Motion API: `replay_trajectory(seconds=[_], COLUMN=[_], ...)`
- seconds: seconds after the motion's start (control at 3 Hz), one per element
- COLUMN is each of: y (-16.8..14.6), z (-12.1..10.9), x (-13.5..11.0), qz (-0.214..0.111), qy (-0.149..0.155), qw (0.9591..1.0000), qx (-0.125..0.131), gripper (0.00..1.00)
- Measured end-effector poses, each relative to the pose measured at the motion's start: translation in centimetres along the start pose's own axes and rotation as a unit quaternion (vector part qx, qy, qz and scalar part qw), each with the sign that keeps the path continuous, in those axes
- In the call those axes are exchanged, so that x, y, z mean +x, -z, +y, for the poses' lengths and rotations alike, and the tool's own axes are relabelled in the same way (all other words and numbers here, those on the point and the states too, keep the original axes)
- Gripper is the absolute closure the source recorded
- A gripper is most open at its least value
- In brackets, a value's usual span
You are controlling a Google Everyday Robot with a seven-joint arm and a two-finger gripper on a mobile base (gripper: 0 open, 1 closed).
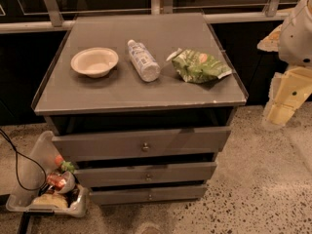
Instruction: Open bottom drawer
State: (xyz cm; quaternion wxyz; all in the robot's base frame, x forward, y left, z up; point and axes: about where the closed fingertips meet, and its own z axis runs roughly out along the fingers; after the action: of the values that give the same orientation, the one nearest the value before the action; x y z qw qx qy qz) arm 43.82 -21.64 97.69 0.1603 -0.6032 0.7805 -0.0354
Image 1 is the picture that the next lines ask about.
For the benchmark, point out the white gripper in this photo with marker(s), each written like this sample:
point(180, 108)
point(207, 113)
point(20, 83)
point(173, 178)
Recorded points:
point(297, 38)

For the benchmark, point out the grey bottom drawer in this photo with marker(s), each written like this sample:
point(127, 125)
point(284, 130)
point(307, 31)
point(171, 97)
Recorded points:
point(154, 194)

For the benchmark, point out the grey drawer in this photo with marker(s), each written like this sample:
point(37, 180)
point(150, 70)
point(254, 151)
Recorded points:
point(139, 144)
point(145, 174)
point(154, 194)

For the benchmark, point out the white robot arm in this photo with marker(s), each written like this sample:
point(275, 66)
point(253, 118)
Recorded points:
point(292, 40)

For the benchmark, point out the grey top drawer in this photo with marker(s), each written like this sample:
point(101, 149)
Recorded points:
point(139, 144)

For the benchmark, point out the grey middle drawer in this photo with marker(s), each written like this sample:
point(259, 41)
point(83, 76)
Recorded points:
point(145, 174)

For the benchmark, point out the grey drawer cabinet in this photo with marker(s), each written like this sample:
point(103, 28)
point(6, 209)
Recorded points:
point(121, 101)

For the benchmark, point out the green chip bag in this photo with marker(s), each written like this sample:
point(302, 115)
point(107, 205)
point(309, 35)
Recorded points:
point(198, 68)

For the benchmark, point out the clear plastic water bottle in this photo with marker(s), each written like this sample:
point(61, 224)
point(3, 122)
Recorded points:
point(145, 64)

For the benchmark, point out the metal railing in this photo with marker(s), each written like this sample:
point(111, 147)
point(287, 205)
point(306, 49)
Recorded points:
point(19, 16)

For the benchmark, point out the white paper bowl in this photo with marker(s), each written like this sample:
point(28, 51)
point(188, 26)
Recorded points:
point(94, 62)

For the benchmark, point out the orange green toy carrot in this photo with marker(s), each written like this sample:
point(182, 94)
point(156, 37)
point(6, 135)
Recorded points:
point(64, 166)

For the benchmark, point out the red snack can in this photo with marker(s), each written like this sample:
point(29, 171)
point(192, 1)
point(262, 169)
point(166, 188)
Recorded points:
point(57, 181)

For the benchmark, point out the clear plastic bin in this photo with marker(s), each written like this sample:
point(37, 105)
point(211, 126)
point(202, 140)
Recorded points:
point(31, 176)

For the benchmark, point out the yellow sponge item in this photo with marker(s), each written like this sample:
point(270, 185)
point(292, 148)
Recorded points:
point(56, 200)

